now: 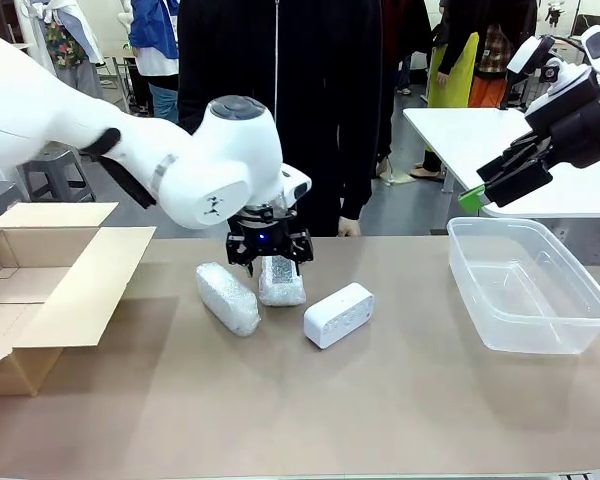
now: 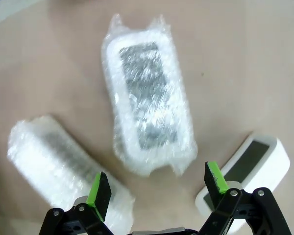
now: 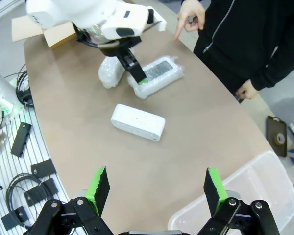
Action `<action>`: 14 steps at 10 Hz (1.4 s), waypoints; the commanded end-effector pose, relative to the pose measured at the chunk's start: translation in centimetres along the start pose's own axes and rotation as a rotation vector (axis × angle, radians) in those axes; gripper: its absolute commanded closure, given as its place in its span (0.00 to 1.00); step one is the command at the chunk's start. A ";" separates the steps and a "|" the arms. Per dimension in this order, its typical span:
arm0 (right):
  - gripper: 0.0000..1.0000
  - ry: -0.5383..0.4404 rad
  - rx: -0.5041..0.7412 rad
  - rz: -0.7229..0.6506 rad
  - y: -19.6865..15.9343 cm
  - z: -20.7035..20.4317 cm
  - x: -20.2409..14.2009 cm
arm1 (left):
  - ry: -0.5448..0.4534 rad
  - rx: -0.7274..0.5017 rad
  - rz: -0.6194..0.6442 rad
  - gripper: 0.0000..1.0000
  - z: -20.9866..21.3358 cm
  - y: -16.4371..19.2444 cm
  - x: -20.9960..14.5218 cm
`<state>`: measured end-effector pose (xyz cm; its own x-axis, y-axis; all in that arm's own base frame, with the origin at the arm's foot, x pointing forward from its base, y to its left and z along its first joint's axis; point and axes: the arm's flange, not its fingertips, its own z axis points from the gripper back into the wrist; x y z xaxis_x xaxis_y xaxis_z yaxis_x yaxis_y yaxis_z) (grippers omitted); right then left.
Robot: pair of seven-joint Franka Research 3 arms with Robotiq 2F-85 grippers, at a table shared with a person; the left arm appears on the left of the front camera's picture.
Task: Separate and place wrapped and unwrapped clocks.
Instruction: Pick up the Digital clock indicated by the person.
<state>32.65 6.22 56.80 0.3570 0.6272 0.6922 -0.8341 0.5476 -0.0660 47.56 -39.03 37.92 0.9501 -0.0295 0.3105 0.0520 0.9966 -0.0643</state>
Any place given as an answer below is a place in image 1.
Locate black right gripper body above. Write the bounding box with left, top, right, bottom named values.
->
left=524, top=73, right=600, bottom=169

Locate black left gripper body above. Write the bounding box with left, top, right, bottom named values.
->
left=233, top=203, right=297, bottom=262

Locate bubble-wrapped clock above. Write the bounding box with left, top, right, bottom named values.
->
left=195, top=261, right=261, bottom=337
left=257, top=254, right=308, bottom=308

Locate white unwrapped digital clock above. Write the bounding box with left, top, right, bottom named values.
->
left=302, top=281, right=376, bottom=352

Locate person left forearm black sleeve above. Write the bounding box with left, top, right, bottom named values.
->
left=337, top=99, right=384, bottom=222

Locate white background table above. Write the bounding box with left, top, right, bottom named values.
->
left=402, top=106, right=600, bottom=220

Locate person in orange trousers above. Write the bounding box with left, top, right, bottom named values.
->
left=469, top=22, right=515, bottom=109

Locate person in yellow apron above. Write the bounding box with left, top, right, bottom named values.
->
left=422, top=0, right=482, bottom=182

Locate clear plastic container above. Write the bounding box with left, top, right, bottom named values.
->
left=446, top=216, right=600, bottom=356

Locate person in black zip jacket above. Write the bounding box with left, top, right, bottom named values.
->
left=177, top=0, right=399, bottom=238

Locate open cardboard box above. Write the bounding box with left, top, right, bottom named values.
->
left=0, top=201, right=158, bottom=398

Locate grey metal stool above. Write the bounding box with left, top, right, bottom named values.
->
left=16, top=142, right=97, bottom=204

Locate person in blue jacket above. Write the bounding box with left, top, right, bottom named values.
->
left=129, top=0, right=181, bottom=124

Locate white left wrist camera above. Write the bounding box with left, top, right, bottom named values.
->
left=281, top=168, right=314, bottom=207

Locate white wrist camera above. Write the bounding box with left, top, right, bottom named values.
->
left=281, top=168, right=314, bottom=207
left=506, top=34, right=557, bottom=77

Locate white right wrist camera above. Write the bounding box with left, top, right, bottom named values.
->
left=506, top=34, right=557, bottom=77

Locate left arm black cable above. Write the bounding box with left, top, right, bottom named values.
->
left=81, top=127, right=158, bottom=209

